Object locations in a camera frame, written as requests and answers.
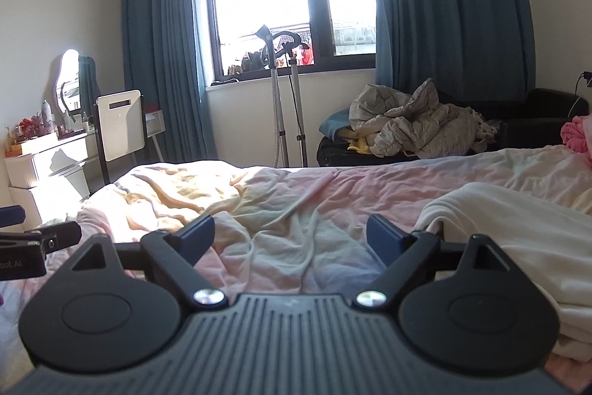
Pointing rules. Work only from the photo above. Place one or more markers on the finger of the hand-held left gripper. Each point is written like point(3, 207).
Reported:
point(11, 215)
point(55, 235)

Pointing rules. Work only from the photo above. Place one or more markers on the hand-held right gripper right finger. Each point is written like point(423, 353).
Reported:
point(386, 240)

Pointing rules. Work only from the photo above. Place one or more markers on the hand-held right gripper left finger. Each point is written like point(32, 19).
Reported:
point(196, 240)

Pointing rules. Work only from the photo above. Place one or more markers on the cream pants with striped band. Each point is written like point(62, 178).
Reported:
point(508, 237)

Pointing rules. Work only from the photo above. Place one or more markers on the white dresser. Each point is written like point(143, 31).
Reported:
point(41, 177)

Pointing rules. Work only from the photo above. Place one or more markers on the red ornament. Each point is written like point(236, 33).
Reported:
point(31, 124)

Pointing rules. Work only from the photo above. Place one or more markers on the bed with pink sheet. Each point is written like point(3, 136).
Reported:
point(296, 200)

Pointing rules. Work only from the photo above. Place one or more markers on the yellow cloth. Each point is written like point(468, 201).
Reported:
point(360, 144)

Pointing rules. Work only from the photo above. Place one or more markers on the grey spray can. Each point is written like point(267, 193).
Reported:
point(46, 112)

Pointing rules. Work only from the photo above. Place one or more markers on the grey quilt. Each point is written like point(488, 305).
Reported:
point(416, 126)

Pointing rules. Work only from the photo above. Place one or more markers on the white side table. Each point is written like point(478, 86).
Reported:
point(155, 122)

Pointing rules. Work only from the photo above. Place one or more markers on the blue pillow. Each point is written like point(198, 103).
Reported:
point(334, 124)

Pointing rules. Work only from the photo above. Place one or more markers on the wavy mirror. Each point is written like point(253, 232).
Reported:
point(69, 75)

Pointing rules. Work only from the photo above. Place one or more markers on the standing garment steamer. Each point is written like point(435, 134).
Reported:
point(276, 108)

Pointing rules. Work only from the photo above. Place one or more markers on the black sofa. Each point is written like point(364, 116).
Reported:
point(536, 112)

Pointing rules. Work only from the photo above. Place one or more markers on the pink plush blanket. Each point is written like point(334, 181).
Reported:
point(578, 133)

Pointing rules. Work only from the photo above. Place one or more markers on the white chair with black frame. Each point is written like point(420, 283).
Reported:
point(121, 122)

